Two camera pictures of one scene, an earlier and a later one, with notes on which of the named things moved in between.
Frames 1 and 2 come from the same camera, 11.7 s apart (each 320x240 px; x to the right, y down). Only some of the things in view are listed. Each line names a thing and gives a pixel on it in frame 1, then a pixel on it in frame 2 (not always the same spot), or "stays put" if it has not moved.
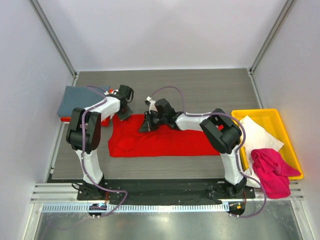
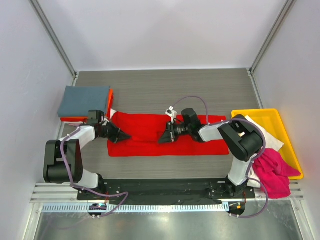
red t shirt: (125, 139) stays put
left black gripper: (125, 113) to (114, 133)
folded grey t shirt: (79, 97) stays put
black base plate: (164, 191) stays put
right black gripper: (149, 122) to (170, 132)
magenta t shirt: (274, 172) stays put
